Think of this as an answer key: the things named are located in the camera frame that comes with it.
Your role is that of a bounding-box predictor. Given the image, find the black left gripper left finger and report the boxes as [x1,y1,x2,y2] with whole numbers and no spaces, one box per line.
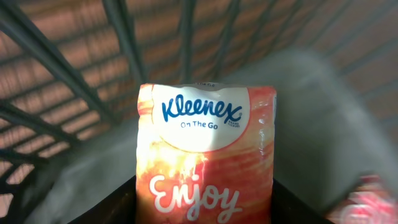
[68,176,136,224]

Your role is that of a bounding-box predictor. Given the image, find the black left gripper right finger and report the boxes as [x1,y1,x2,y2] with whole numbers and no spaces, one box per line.
[271,179,332,224]

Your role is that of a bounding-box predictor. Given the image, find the red white snack packet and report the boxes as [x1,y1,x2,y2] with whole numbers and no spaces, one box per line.
[325,175,397,224]

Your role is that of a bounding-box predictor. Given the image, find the orange Kleenex tissue pack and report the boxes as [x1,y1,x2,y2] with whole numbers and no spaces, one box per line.
[136,83,277,224]

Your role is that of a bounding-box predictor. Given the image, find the grey plastic mesh basket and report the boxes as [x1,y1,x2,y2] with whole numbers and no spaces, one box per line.
[1,1,397,223]

